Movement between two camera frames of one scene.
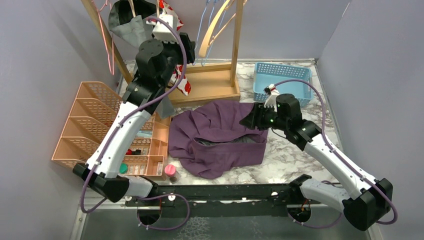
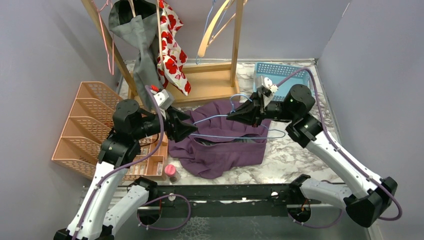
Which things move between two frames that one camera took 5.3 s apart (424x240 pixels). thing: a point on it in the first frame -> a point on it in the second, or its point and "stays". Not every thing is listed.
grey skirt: x=131 y=21 stays
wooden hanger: x=130 y=2 stays
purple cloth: x=209 y=138 stays
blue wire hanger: x=199 y=33 -> x=237 y=135
